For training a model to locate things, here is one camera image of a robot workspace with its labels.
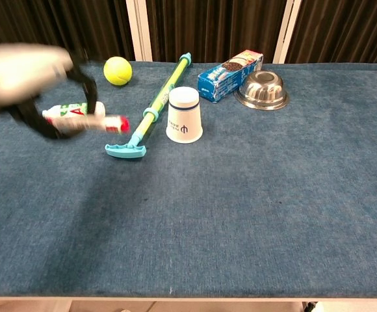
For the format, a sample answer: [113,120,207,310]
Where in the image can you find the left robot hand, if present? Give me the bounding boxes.
[0,43,99,140]

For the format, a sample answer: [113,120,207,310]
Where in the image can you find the red white marker pen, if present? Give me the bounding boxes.
[46,114,131,135]

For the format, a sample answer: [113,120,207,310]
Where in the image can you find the white green plastic bottle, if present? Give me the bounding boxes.
[42,101,107,125]

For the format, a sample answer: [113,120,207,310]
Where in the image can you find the yellow tennis ball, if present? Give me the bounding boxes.
[103,56,133,86]

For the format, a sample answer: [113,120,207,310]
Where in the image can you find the green blue toy water pump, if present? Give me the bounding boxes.
[104,52,192,160]

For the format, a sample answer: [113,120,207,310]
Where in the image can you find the white paper cup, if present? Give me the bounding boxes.
[165,86,204,144]

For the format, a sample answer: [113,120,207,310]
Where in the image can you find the dark curtain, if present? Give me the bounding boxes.
[0,0,377,68]

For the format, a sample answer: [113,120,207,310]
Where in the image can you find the blue cookie box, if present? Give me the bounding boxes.
[197,49,264,104]

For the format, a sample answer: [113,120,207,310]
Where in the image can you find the stainless steel bowl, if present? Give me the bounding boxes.
[234,70,290,111]

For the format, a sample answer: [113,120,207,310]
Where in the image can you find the blue table cloth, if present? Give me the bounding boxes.
[0,58,377,299]

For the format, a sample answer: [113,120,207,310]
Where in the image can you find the white frame post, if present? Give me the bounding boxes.
[125,0,153,62]
[272,0,303,64]

